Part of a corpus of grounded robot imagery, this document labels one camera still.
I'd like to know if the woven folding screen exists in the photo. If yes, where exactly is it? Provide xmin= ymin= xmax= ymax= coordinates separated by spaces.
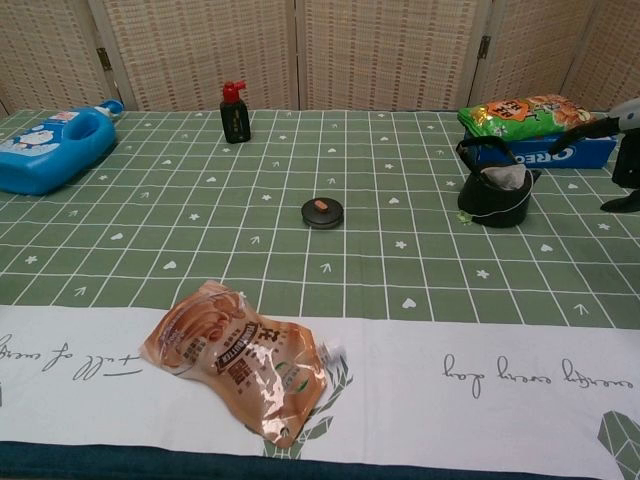
xmin=0 ymin=0 xmax=640 ymax=117

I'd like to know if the blue Oreo box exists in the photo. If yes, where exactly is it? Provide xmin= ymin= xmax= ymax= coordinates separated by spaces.
xmin=463 ymin=128 xmax=619 ymax=169

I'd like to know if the green checked tablecloth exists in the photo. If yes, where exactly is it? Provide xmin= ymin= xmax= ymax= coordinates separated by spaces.
xmin=0 ymin=107 xmax=640 ymax=480

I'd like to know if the black ink bottle red cap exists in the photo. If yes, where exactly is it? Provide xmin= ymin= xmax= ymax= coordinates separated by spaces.
xmin=219 ymin=80 xmax=252 ymax=145

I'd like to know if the blue detergent bottle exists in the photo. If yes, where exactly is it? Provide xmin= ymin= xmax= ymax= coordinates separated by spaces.
xmin=0 ymin=98 xmax=125 ymax=197

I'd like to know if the green snack bag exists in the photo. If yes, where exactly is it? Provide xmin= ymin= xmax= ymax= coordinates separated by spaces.
xmin=457 ymin=93 xmax=599 ymax=143

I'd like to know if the black teapot lid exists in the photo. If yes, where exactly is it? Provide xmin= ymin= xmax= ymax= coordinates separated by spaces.
xmin=300 ymin=197 xmax=345 ymax=232

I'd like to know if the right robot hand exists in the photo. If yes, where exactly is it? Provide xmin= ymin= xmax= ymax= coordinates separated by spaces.
xmin=548 ymin=96 xmax=640 ymax=214

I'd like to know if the black iron teapot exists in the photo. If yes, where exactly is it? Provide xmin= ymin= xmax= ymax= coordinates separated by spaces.
xmin=454 ymin=134 xmax=543 ymax=229

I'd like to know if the brown bread packet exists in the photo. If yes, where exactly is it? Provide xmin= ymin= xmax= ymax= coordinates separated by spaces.
xmin=142 ymin=279 xmax=346 ymax=450

